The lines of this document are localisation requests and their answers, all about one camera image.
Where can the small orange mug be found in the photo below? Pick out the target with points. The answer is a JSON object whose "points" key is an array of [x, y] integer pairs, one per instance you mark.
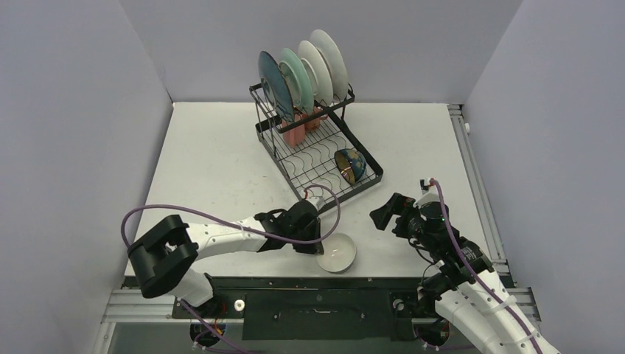
{"points": [[314, 124]]}

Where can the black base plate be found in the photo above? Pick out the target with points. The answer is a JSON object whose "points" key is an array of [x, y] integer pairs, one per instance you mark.
{"points": [[326, 308]]}

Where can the black wire dish rack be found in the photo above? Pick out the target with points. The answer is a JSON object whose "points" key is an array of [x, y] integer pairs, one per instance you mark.
{"points": [[312, 161]]}

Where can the white bowl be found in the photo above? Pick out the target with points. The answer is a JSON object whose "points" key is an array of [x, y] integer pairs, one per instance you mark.
{"points": [[339, 254]]}

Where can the brown black bowl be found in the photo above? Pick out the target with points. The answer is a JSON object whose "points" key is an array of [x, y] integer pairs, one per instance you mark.
{"points": [[351, 164]]}

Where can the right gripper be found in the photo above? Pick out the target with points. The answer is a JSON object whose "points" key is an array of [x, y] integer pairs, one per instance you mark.
{"points": [[399, 217]]}

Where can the white plate blue rim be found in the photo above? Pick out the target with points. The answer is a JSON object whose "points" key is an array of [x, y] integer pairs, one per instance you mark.
{"points": [[317, 67]]}

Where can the large pink mug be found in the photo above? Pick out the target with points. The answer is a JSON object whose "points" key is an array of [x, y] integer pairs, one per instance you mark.
{"points": [[296, 135]]}

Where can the dark blue plate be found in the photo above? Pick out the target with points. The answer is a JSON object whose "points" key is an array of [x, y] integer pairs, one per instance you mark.
{"points": [[275, 87]]}

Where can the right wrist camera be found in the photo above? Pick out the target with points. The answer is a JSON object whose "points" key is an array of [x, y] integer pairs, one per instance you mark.
{"points": [[428, 190]]}

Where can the light green flower plate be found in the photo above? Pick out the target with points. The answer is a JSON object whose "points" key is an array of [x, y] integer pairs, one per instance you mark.
{"points": [[297, 80]]}

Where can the red teal plate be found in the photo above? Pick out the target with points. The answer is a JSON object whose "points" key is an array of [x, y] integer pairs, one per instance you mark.
{"points": [[330, 52]]}

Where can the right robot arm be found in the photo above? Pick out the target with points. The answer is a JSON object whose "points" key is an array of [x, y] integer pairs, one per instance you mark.
{"points": [[467, 291]]}

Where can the aluminium rail right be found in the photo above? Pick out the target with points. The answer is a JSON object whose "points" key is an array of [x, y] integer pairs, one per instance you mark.
{"points": [[525, 296]]}

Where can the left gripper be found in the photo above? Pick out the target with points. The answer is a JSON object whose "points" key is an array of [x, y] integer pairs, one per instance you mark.
{"points": [[313, 248]]}

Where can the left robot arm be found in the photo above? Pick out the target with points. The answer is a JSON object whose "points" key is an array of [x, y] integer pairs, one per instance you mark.
{"points": [[162, 258]]}

